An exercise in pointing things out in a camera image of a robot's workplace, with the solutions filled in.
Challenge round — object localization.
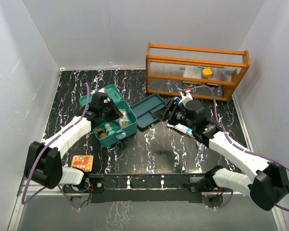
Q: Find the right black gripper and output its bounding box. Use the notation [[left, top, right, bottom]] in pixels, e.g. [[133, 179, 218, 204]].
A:
[[152, 99, 196, 130]]

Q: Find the white green bottle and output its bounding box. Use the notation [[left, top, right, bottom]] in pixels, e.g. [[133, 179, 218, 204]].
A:
[[105, 123, 116, 136]]

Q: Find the teal medicine kit box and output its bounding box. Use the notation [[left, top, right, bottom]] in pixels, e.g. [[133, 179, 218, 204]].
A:
[[93, 85, 137, 148]]

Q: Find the blue divided tray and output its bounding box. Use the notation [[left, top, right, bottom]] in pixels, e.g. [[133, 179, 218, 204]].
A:
[[131, 93, 166, 130]]

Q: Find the brown medicine bottle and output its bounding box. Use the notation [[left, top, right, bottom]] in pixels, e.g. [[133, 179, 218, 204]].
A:
[[96, 128, 107, 139]]

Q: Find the cotton swab pack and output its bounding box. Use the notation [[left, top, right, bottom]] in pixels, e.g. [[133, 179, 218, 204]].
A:
[[118, 109, 132, 128]]

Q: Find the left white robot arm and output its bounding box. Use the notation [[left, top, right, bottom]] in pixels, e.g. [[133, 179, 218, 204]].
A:
[[24, 92, 122, 192]]

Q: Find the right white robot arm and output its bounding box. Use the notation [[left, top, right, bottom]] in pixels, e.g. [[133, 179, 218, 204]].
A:
[[152, 99, 289, 211]]

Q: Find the white blue gauze packet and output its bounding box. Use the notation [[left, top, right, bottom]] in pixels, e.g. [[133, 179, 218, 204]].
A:
[[167, 123, 193, 137]]

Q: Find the clear tape roll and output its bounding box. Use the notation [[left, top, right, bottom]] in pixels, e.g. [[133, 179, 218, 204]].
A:
[[196, 141, 207, 150]]

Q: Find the yellow small box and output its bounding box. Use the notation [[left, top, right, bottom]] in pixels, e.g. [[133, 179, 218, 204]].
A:
[[202, 68, 213, 77]]

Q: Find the orange wooden rack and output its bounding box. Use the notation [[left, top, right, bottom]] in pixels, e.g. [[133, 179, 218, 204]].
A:
[[145, 43, 250, 102]]

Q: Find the orange card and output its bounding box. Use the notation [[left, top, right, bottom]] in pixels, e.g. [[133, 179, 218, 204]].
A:
[[71, 155, 94, 172]]

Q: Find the clear cup on rack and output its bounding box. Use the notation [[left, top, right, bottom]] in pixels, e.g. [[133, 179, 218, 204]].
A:
[[222, 66, 236, 76]]

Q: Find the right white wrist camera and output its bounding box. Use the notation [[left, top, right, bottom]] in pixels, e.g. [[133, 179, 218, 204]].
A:
[[179, 88, 193, 106]]

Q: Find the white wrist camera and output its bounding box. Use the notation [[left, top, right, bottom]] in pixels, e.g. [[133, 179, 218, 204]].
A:
[[179, 88, 193, 106], [96, 88, 110, 103]]

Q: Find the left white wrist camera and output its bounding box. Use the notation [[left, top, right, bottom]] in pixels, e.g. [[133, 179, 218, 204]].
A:
[[96, 88, 110, 103]]

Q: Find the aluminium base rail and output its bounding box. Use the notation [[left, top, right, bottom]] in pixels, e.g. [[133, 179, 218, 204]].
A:
[[8, 189, 288, 231]]

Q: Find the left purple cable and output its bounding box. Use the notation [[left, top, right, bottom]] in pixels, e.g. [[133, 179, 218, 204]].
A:
[[21, 83, 92, 210]]

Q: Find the purple cable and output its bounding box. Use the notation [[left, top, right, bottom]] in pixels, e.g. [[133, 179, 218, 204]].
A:
[[185, 85, 289, 214], [21, 83, 92, 210]]

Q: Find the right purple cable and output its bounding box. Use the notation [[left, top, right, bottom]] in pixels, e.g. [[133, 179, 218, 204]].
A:
[[185, 85, 289, 214]]

